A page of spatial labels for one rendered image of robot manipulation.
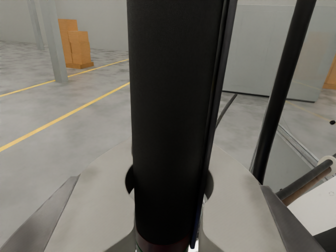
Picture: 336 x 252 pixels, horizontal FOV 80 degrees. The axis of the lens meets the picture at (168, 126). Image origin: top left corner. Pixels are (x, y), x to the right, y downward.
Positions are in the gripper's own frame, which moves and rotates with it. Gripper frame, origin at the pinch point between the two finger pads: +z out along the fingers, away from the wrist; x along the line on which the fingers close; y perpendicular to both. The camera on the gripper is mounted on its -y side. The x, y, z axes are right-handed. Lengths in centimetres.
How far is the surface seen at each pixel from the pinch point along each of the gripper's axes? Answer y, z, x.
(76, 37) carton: 51, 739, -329
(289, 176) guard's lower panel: 68, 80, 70
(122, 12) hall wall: -50, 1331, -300
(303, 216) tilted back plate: 28.6, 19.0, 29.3
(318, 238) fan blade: 14.0, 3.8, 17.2
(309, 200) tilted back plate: 26.3, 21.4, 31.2
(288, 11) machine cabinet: -40, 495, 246
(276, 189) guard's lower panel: 84, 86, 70
